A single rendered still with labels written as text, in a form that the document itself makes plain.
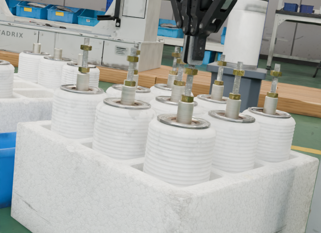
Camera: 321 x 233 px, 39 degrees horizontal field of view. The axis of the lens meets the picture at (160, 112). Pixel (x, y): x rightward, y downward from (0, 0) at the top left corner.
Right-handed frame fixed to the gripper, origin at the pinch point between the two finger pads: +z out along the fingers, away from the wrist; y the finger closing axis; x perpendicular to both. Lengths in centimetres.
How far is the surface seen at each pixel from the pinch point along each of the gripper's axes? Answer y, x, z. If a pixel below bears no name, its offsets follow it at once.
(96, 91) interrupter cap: 20.5, 4.8, 9.8
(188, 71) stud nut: -0.5, 0.6, 2.9
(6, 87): 50, 14, 15
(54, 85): 66, -2, 17
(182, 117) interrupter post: -0.7, 0.7, 9.3
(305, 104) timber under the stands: 117, -159, 28
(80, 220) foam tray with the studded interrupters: 8.2, 10.3, 27.6
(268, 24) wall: 606, -578, -34
